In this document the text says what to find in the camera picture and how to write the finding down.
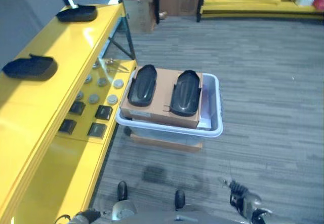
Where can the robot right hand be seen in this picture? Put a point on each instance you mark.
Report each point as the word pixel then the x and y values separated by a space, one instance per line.
pixel 243 198

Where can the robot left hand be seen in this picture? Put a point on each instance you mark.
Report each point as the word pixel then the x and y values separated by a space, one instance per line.
pixel 88 215

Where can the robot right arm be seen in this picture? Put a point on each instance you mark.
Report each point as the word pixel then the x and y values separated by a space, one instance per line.
pixel 263 216

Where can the yellow shelf board with small parts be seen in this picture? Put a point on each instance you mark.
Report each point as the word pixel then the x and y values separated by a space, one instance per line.
pixel 60 168

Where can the small black square box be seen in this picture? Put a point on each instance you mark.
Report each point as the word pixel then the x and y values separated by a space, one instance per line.
pixel 103 112
pixel 97 130
pixel 67 126
pixel 77 107

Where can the flat brown cardboard box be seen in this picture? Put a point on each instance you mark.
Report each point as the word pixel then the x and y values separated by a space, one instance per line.
pixel 167 144

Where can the translucent grey plastic box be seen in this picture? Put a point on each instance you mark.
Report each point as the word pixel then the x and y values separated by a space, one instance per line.
pixel 215 102

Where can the small metal parts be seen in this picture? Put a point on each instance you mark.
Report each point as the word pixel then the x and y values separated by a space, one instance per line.
pixel 115 65

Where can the yellow metal shelf board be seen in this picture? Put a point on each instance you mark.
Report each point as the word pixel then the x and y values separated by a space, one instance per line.
pixel 50 56

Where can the yellow background shelf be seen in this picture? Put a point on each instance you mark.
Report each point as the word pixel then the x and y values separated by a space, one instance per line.
pixel 253 7

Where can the dark background shelf upright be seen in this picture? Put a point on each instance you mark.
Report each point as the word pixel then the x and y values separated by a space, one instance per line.
pixel 201 1

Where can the grey-brown cardboard box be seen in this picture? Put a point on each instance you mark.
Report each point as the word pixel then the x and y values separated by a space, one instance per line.
pixel 140 16

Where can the dark robot left foot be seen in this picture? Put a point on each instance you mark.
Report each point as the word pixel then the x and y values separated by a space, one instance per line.
pixel 122 190

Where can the dark robot foot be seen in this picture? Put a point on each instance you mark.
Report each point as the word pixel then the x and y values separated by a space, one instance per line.
pixel 180 199
pixel 122 190

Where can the dark robot right foot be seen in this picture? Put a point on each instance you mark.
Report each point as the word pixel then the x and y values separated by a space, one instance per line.
pixel 180 199

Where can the grey round disc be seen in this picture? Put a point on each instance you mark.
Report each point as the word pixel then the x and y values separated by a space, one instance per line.
pixel 79 95
pixel 102 82
pixel 88 78
pixel 94 98
pixel 96 65
pixel 118 83
pixel 112 99

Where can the black sole-shaped part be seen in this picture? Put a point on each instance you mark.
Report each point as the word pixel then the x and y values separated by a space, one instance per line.
pixel 77 13
pixel 142 86
pixel 186 94
pixel 29 68

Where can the white plastic container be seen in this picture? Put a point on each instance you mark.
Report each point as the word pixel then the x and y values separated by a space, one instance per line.
pixel 304 1

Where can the dark metal shelf frame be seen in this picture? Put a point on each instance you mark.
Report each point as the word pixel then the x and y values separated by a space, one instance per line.
pixel 126 23

